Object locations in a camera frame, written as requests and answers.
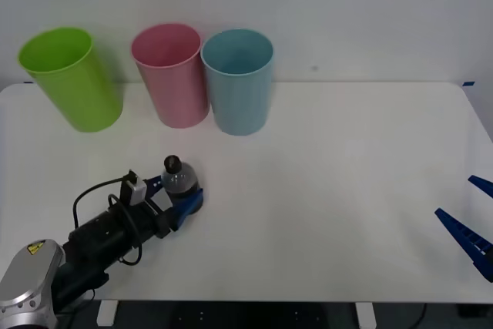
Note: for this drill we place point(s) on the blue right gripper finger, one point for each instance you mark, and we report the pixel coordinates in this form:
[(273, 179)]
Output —
[(483, 185), (468, 238)]

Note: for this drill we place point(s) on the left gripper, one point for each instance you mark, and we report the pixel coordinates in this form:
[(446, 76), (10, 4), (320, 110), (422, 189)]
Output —
[(148, 215)]

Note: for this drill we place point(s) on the dark bottle with black cap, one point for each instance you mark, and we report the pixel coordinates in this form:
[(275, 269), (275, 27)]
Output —
[(180, 180)]

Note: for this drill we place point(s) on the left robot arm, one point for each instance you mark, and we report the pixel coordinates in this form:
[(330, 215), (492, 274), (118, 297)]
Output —
[(98, 234)]

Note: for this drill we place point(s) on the pink plastic bin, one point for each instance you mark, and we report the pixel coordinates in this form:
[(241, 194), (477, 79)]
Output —
[(175, 90)]

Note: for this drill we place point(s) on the pale blue plastic bin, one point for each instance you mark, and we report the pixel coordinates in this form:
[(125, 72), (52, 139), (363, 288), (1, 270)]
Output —
[(240, 101)]

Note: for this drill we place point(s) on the white table leg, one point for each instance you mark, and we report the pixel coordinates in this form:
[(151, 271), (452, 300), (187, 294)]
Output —
[(106, 313), (365, 315)]

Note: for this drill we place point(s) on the green plastic bin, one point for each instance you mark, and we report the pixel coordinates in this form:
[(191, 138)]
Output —
[(77, 94)]

